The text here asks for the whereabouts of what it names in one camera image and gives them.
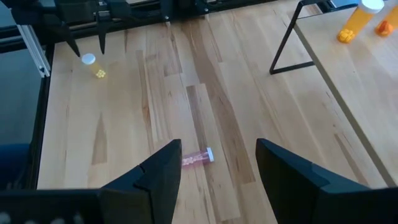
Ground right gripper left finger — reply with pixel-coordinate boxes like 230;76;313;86
101;138;183;224

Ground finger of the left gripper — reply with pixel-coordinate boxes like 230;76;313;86
60;21;81;58
97;21;109;55

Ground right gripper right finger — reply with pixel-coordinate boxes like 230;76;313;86
256;138;349;224

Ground yellow pill bottle white cap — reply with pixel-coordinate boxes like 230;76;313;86
81;52;107;79

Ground pink pill bottle white cap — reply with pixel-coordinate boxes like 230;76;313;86
182;147;215;169

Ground orange pill bottle white cap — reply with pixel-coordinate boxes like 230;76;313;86
374;12;398;37
337;0;385;44

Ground wooden shelf black metal legs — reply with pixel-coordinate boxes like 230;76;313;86
269;0;398;187

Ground silver aluminium bracket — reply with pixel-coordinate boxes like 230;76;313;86
17;24;50;78

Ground black aluminium table frame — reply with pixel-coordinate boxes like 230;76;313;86
0;0;312;191

